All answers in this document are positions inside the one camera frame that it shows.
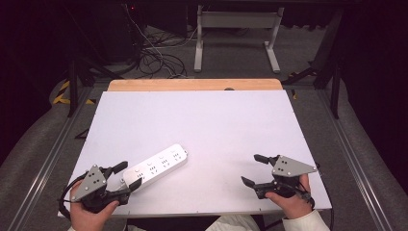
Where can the wooden table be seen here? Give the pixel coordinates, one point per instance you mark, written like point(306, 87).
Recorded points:
point(192, 85)

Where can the white power strip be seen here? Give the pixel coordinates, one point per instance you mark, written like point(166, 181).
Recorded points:
point(155, 168)

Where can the black metal stand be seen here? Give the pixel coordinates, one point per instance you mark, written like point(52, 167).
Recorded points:
point(73, 83)
point(333, 64)

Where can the white board on table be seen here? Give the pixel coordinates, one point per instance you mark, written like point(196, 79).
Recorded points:
point(205, 125)

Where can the person's white clothing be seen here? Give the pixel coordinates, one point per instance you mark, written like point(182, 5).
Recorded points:
point(232, 223)

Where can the person's right hand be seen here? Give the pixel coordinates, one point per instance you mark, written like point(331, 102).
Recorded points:
point(293, 205)

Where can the dark computer tower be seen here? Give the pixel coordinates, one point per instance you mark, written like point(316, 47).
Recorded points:
point(123, 30)

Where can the yellow black hazard tape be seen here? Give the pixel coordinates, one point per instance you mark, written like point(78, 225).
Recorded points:
point(64, 93)

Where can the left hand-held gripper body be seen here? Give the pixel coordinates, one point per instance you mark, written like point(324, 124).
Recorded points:
point(92, 183)

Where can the person's left hand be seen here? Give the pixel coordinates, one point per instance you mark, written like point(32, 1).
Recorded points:
point(84, 218)

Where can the aluminium floor rail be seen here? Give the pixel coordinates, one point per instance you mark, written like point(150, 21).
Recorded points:
point(352, 160)
point(48, 163)

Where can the white metal desk frame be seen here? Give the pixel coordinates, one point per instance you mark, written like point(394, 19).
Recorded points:
point(237, 20)

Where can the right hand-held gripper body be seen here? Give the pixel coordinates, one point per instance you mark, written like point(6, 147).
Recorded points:
point(288, 168)

